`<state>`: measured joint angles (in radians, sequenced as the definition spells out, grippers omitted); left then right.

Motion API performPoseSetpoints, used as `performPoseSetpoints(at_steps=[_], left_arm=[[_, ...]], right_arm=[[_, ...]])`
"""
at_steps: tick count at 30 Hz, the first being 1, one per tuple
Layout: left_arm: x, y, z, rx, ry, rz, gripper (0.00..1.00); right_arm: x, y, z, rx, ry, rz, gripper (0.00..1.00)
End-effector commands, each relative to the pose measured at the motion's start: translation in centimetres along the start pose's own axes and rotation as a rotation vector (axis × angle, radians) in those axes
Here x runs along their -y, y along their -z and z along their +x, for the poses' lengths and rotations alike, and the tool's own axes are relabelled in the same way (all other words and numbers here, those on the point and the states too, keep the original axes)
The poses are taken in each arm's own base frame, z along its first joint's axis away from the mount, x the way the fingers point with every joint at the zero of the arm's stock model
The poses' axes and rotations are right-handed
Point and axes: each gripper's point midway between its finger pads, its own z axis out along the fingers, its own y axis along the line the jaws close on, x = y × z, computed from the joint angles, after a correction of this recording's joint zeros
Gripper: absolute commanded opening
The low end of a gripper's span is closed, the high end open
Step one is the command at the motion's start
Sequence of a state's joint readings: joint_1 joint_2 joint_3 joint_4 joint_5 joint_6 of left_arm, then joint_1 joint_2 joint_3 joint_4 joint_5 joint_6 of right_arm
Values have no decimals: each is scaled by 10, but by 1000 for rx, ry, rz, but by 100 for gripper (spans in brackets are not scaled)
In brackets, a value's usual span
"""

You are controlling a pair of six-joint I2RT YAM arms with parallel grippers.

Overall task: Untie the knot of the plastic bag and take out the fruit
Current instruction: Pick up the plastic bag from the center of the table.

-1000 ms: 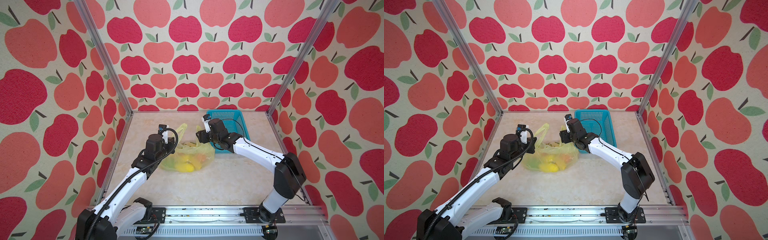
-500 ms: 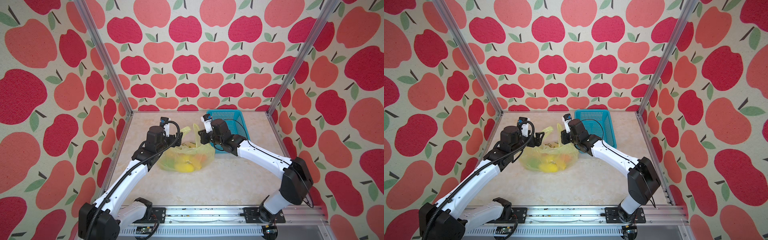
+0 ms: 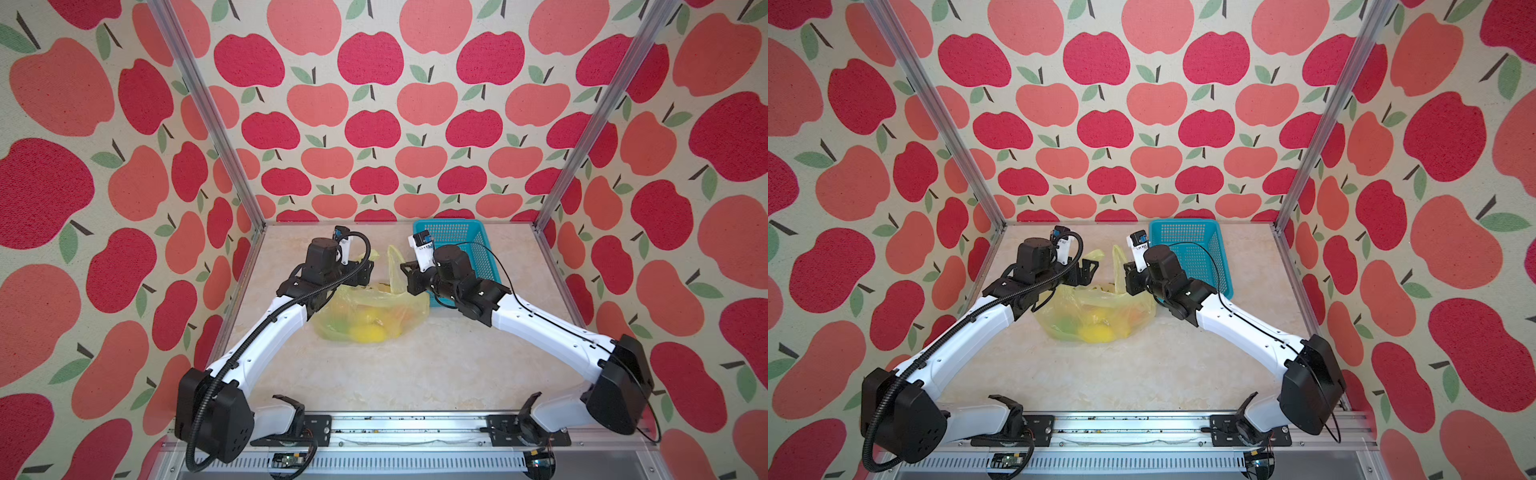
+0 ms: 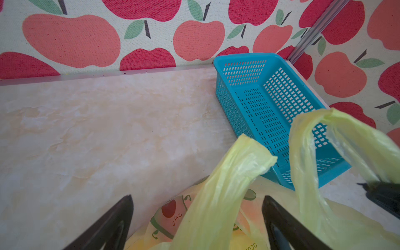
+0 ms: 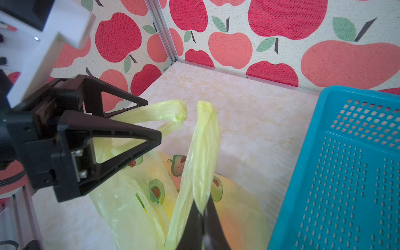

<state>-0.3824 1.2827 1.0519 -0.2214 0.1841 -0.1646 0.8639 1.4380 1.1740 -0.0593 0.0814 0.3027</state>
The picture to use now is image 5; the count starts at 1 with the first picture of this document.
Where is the aluminium post left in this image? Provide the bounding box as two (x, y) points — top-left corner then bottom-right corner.
(145, 0), (178, 66)

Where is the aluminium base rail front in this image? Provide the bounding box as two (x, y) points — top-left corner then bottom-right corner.
(1, 185), (44, 250)

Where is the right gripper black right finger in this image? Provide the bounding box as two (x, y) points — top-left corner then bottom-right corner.
(203, 196), (231, 250)

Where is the yellow plastic bag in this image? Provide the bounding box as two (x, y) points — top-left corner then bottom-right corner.
(90, 101), (270, 250)

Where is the turquoise plastic basket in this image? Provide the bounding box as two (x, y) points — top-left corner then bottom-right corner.
(268, 86), (400, 250)

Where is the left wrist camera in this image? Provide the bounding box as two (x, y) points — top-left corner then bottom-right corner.
(1, 1), (95, 107)

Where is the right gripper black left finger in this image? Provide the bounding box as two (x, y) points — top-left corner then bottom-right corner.
(176, 201), (204, 250)

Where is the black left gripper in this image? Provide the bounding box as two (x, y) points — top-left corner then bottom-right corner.
(1, 71), (161, 202)

